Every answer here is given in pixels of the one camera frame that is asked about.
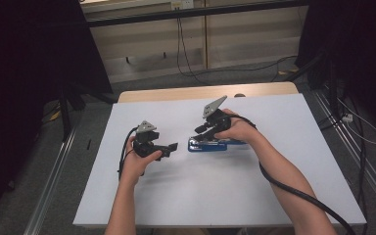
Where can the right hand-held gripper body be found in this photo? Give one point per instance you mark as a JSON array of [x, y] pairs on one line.
[[220, 120]]

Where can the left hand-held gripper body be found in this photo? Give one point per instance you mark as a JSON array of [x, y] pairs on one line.
[[145, 143]]

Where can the blue stapler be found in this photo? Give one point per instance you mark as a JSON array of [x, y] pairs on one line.
[[205, 147]]

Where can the person's right hand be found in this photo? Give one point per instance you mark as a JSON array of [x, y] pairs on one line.
[[240, 132]]

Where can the person's left hand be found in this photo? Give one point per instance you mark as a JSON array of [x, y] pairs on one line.
[[135, 169]]

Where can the wooden table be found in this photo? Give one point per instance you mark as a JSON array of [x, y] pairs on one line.
[[192, 92]]

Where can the white table cover sheet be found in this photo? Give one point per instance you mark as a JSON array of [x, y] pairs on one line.
[[209, 189]]

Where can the small black floor item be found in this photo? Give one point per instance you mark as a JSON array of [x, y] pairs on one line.
[[88, 144]]

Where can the black tripod stand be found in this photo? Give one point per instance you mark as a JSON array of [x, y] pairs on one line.
[[67, 107]]

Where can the white power adapter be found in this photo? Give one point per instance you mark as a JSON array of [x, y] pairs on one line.
[[347, 117]]

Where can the black curtain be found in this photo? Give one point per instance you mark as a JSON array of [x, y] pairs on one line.
[[355, 49], [29, 81]]

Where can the aluminium floor rail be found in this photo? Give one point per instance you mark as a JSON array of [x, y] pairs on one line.
[[50, 182], [355, 156]]

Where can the white wall socket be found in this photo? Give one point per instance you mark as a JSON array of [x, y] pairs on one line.
[[182, 4]]

